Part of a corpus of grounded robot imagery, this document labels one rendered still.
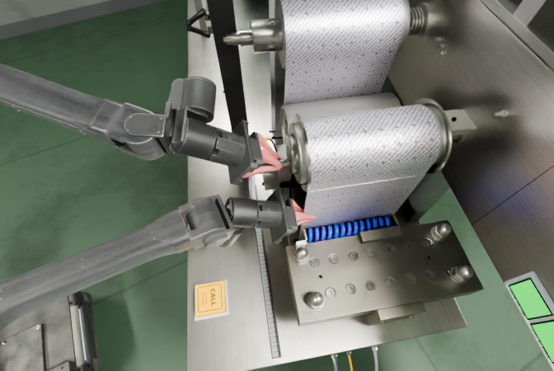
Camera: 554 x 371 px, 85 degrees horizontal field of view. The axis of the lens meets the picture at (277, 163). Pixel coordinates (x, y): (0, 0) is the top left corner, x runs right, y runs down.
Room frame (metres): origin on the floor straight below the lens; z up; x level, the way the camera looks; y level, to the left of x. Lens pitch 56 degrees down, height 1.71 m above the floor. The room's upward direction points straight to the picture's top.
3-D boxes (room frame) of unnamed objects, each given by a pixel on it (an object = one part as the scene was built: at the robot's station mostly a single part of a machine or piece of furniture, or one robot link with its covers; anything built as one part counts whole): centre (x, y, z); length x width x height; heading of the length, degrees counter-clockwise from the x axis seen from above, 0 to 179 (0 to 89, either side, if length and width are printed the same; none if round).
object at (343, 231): (0.27, -0.17, 1.03); 0.21 x 0.04 x 0.03; 99
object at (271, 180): (0.36, 0.00, 1.05); 0.06 x 0.05 x 0.31; 99
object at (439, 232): (0.26, -0.38, 1.05); 0.04 x 0.04 x 0.04
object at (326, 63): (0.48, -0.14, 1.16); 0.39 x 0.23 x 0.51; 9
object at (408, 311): (0.09, -0.26, 0.96); 0.10 x 0.03 x 0.11; 99
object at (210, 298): (0.14, 0.16, 0.91); 0.07 x 0.07 x 0.02; 9
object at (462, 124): (0.38, -0.34, 1.28); 0.06 x 0.05 x 0.02; 99
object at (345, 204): (0.29, -0.17, 1.12); 0.23 x 0.01 x 0.18; 99
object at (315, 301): (0.11, -0.08, 1.05); 0.04 x 0.04 x 0.04
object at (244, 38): (0.57, 0.08, 1.33); 0.06 x 0.03 x 0.03; 99
